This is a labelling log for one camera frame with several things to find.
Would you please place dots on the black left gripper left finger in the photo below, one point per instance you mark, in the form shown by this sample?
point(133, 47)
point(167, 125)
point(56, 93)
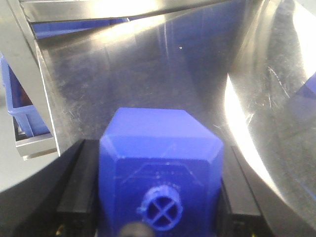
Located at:
point(62, 196)

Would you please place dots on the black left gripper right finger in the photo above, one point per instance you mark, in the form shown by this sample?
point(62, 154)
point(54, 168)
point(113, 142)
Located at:
point(238, 212)

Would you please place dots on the blue bottle-shaped part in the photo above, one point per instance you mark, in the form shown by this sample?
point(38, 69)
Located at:
point(161, 167)

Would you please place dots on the blue side bin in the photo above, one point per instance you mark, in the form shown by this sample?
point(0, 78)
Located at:
point(19, 105)

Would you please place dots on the stainless steel shelf frame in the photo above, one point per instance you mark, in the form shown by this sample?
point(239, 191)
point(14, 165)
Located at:
point(80, 60)

